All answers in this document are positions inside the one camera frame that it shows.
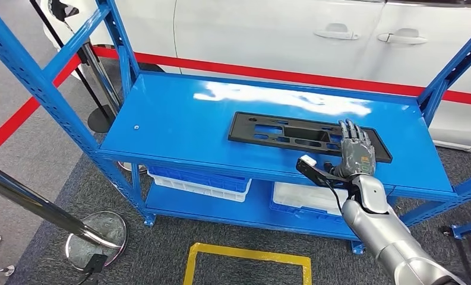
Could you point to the white car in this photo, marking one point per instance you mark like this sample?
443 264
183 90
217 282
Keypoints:
259 31

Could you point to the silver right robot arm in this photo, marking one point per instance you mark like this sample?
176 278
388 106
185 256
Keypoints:
388 240

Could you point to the white ribbed plastic bin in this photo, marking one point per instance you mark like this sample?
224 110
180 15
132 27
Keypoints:
196 190

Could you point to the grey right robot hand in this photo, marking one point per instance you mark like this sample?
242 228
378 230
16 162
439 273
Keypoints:
357 157

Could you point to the red barrier belt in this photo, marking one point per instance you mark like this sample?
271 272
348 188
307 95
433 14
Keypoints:
22 114
259 72

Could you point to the blue steel shelf rack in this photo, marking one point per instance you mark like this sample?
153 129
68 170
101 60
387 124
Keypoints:
172 118

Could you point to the yellow floor tape square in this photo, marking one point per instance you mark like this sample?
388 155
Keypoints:
251 253

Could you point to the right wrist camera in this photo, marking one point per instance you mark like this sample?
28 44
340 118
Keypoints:
308 160

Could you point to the black plastic frame part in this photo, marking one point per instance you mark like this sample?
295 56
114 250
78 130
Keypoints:
241 133

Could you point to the chrome stanchion post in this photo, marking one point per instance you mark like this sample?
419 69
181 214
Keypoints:
30 200
101 78

